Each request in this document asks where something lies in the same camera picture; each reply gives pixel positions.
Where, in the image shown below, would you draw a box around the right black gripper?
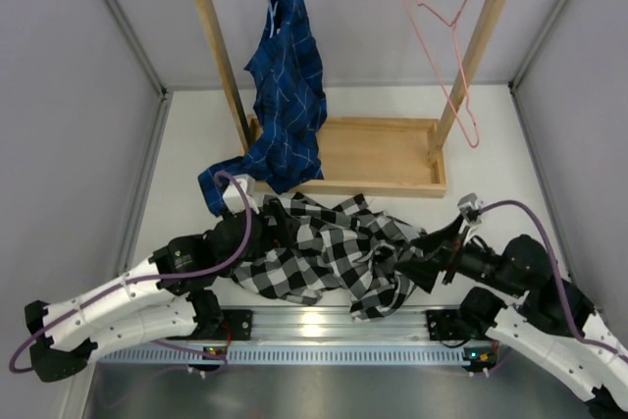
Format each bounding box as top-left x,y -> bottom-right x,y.
392,213 -> 524,297

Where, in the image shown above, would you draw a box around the black white checkered shirt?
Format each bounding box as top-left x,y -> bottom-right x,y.
230,192 -> 425,321

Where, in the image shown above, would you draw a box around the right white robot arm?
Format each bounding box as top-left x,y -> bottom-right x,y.
396,218 -> 627,418

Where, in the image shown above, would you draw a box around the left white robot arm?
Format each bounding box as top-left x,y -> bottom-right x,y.
25,203 -> 297,383

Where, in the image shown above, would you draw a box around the blue plaid shirt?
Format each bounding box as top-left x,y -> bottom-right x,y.
198,0 -> 327,216

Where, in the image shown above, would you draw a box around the wooden clothes rack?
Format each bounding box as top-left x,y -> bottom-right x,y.
194,0 -> 506,197

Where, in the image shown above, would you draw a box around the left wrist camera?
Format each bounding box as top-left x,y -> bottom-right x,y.
223,174 -> 258,214

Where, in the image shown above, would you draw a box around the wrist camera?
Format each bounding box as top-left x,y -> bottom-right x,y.
457,192 -> 483,237
223,174 -> 258,214

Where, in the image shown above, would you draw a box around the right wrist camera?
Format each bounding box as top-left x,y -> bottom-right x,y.
457,192 -> 483,237

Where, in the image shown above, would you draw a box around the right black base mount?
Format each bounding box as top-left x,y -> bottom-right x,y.
426,309 -> 474,348

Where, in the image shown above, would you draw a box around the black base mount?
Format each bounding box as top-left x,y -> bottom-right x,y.
213,309 -> 253,341
426,309 -> 474,348

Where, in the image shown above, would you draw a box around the aluminium mounting rail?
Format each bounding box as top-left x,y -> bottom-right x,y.
215,304 -> 501,341

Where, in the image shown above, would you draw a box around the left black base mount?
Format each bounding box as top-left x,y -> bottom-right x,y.
213,309 -> 253,341

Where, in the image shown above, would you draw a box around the slotted grey cable duct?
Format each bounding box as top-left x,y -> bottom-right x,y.
100,343 -> 497,367

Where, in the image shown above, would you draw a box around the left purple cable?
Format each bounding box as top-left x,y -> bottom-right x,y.
8,170 -> 254,374

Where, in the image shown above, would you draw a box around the light blue wire hanger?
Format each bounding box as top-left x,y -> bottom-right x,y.
267,0 -> 277,39

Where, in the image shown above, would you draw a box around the pink wire hanger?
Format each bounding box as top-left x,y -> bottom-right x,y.
402,0 -> 481,149

